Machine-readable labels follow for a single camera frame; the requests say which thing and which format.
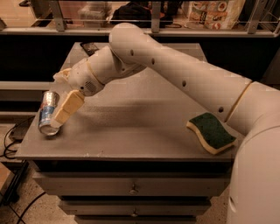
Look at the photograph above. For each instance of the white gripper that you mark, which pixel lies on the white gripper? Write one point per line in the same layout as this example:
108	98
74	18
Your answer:
82	76

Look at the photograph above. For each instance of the silver blue redbull can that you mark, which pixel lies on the silver blue redbull can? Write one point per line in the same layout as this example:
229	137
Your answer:
47	107

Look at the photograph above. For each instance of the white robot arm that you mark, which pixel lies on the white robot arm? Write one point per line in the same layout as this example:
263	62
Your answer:
247	106

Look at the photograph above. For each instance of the dark snack bar wrapper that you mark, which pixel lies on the dark snack bar wrapper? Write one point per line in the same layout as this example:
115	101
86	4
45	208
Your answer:
89	48

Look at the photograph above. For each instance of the clear plastic container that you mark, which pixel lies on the clear plastic container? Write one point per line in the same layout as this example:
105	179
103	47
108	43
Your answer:
95	14

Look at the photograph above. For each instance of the grey drawer cabinet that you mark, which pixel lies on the grey drawer cabinet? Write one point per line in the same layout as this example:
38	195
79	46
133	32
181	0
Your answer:
132	132

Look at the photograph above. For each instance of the top drawer metal knob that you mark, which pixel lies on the top drawer metal knob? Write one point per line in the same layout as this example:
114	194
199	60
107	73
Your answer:
133	190

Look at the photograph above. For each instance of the drawer metal knob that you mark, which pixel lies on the drawer metal knob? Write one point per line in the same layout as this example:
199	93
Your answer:
133	190
134	213

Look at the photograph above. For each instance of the lower drawer metal knob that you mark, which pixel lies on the lower drawer metal knob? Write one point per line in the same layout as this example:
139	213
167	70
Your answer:
134	213

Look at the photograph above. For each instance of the green yellow sponge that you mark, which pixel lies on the green yellow sponge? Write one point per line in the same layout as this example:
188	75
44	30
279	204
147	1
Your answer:
213	137

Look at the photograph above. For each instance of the printed food package bag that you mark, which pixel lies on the printed food package bag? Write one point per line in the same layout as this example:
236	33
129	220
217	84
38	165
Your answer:
214	14

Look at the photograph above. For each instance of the metal railing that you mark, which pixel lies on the metal railing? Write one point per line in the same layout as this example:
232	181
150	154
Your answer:
44	17

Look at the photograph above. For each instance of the black bag behind rail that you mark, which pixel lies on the black bag behind rail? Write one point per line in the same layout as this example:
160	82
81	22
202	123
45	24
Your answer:
136	13

